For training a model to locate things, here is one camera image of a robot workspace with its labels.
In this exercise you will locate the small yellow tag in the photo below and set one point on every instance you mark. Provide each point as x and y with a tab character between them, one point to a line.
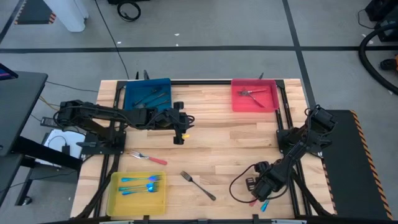
186	136

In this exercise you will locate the black desk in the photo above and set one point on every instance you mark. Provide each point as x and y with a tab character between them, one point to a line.
18	105

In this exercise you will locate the monitor screen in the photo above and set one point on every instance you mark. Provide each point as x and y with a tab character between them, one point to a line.
4	73

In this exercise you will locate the black power adapter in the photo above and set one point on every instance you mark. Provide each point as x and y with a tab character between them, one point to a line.
49	125

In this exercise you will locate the large hazard-striped black mat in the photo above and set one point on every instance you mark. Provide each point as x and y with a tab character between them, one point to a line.
348	186

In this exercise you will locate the blue plastic bin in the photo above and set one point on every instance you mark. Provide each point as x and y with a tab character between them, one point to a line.
164	85

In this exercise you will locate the black aluminium table frame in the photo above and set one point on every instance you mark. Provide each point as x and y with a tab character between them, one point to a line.
217	82

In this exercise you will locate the black equipment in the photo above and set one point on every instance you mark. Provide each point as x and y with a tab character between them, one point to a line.
385	12

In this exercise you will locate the orange and black object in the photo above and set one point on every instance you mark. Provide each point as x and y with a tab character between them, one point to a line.
388	64

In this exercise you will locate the yellow plastic bin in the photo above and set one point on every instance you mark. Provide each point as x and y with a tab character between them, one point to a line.
136	205

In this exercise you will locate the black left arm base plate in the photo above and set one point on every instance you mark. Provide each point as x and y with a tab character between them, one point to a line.
90	150

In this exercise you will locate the black table clamp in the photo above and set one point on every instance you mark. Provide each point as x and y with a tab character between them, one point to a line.
136	75
261	76
146	75

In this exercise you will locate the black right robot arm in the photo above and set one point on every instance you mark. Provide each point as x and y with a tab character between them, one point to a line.
320	119

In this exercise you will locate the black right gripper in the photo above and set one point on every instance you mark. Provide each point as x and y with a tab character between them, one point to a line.
267	185

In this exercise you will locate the black caster wheel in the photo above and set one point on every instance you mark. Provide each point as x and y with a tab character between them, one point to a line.
27	200

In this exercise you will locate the white pillar base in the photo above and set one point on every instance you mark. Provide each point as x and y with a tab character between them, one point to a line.
68	15

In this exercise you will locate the small hazard-striped black mat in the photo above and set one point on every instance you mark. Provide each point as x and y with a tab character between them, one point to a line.
34	11

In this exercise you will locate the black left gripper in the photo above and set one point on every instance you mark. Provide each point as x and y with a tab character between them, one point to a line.
177	121

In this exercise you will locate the black desk leg frame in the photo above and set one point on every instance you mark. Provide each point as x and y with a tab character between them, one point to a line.
46	152

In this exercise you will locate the small black charger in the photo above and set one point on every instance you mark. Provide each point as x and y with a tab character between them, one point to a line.
66	150

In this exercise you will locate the red plastic bin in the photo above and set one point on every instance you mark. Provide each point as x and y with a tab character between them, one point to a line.
270	102

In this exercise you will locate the iridescent blue metal fork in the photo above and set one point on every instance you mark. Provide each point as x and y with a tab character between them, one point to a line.
149	190
150	186
264	207
152	178

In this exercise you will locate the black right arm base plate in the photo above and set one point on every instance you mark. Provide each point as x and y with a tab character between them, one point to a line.
320	143

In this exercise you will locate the white board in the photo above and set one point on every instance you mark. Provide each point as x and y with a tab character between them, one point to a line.
74	140

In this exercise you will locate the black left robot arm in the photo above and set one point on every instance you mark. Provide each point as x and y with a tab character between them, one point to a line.
109	113

